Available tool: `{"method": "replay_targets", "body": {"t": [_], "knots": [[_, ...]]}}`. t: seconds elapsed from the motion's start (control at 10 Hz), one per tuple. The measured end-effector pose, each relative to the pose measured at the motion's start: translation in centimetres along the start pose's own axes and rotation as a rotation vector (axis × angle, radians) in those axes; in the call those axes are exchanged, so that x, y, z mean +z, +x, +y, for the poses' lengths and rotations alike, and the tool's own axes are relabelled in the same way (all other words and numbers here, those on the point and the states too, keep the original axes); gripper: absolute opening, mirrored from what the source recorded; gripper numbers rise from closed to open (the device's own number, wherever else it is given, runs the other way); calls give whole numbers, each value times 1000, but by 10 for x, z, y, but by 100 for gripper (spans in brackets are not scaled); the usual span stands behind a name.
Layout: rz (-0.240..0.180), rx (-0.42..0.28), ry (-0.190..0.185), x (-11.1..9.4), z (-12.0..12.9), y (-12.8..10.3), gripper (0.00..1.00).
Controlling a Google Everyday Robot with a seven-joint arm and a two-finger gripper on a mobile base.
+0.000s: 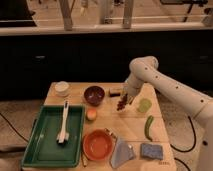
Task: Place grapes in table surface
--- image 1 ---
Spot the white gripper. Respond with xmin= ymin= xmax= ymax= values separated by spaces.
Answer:
xmin=124 ymin=83 xmax=139 ymax=104

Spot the dark red grape bunch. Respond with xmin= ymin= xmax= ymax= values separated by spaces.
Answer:
xmin=117 ymin=94 xmax=128 ymax=110

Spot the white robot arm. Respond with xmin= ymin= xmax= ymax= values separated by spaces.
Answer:
xmin=121 ymin=56 xmax=213 ymax=171

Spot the brown rectangular block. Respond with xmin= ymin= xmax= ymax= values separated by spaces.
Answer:
xmin=109 ymin=88 xmax=121 ymax=97

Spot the light green cup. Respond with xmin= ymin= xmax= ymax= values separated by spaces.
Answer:
xmin=138 ymin=98 xmax=152 ymax=113

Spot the dark purple bowl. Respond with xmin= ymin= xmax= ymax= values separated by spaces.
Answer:
xmin=84 ymin=86 xmax=105 ymax=106

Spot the peach fruit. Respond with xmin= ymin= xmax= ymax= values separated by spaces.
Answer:
xmin=86 ymin=109 xmax=97 ymax=121

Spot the blue sponge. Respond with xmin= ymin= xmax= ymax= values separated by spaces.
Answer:
xmin=140 ymin=143 xmax=163 ymax=160

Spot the grey folded cloth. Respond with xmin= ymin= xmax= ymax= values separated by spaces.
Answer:
xmin=110 ymin=138 xmax=135 ymax=169

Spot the orange bowl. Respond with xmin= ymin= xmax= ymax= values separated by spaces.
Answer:
xmin=82 ymin=129 xmax=113 ymax=162

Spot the small white cup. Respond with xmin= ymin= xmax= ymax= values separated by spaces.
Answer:
xmin=54 ymin=81 xmax=69 ymax=97

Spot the white spatula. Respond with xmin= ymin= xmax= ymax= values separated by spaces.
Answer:
xmin=57 ymin=102 xmax=69 ymax=144

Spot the green plastic tray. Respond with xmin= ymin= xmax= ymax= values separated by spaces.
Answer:
xmin=22 ymin=105 xmax=85 ymax=168

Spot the black cable on floor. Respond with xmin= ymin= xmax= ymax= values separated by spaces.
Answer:
xmin=170 ymin=114 xmax=198 ymax=171

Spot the black cable left floor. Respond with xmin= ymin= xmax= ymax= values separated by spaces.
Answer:
xmin=0 ymin=112 xmax=30 ymax=144

